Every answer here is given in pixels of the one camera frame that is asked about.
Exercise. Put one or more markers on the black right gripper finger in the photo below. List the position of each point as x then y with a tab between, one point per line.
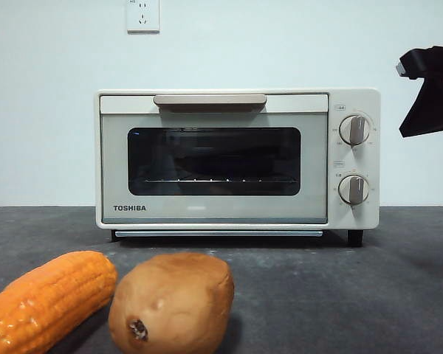
432	110

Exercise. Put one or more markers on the cream Toshiba toaster oven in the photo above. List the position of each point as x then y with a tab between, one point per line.
354	99

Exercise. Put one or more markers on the beige oven knob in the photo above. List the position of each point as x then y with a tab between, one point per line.
353	190
354	130

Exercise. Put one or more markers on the silver oven crumb tray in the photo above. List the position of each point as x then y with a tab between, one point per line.
218	234

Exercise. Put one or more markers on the brown potato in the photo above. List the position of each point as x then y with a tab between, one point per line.
170	295

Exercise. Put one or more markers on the orange corn cob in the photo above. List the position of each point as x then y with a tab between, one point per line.
51	295

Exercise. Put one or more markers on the white wall socket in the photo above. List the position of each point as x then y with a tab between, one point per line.
143	18

